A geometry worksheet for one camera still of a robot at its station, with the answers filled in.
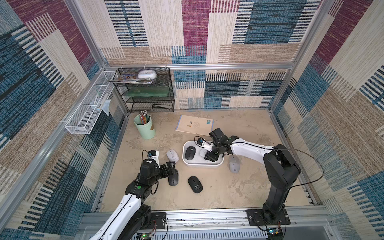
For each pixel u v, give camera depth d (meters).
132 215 0.53
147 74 0.89
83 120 0.90
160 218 0.74
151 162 0.65
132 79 0.92
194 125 1.12
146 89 1.08
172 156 0.94
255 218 0.73
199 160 0.94
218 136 0.75
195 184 0.83
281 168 0.48
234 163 0.89
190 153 0.95
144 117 0.95
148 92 0.94
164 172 0.73
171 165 0.75
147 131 1.01
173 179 0.85
